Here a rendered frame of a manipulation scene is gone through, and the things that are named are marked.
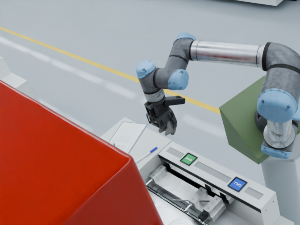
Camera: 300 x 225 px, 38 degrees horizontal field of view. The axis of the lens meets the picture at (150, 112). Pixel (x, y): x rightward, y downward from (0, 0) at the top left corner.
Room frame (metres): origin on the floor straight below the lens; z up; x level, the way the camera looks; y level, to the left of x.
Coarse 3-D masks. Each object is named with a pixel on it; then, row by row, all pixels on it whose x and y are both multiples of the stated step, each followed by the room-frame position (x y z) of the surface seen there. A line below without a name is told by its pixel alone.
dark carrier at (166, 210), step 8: (160, 200) 1.23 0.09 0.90; (160, 208) 1.19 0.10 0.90; (168, 208) 1.17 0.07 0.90; (176, 208) 1.16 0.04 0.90; (160, 216) 1.15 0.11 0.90; (168, 216) 1.14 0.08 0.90; (176, 216) 1.12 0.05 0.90; (184, 216) 1.11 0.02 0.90; (168, 224) 1.10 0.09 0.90; (176, 224) 1.09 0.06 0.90; (184, 224) 1.07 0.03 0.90; (192, 224) 1.06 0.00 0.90; (200, 224) 1.04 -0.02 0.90
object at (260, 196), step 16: (176, 144) 1.45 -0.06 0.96; (176, 160) 1.35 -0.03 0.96; (208, 160) 1.28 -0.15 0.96; (208, 176) 1.20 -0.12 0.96; (224, 176) 1.17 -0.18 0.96; (240, 176) 1.14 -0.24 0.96; (240, 192) 1.07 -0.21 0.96; (256, 192) 1.04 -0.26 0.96; (272, 192) 1.01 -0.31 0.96; (272, 208) 0.99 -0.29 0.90; (272, 224) 0.98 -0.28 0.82
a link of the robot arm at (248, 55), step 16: (176, 48) 1.36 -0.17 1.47; (192, 48) 1.32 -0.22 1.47; (208, 48) 1.28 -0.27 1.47; (224, 48) 1.25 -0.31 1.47; (240, 48) 1.21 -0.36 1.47; (256, 48) 1.18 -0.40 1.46; (272, 48) 1.14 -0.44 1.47; (288, 48) 1.11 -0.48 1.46; (240, 64) 1.20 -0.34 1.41; (256, 64) 1.16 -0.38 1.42; (272, 64) 1.09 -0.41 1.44; (288, 64) 1.05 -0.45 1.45
